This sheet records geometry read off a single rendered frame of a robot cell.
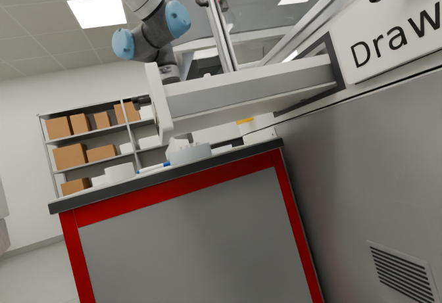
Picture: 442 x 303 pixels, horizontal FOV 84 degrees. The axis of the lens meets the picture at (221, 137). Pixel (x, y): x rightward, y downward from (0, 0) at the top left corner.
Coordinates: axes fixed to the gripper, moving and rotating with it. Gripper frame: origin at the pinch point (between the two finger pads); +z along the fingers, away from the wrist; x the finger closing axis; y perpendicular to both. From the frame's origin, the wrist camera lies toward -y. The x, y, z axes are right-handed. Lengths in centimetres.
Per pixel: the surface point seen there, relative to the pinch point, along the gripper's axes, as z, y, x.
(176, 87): -7.5, -1.0, 37.4
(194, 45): -56, -13, -59
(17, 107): -149, 273, -350
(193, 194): 13.3, 2.7, 13.9
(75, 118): -99, 174, -317
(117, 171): 2.7, 19.7, 12.7
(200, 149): 2.9, -2.0, 5.2
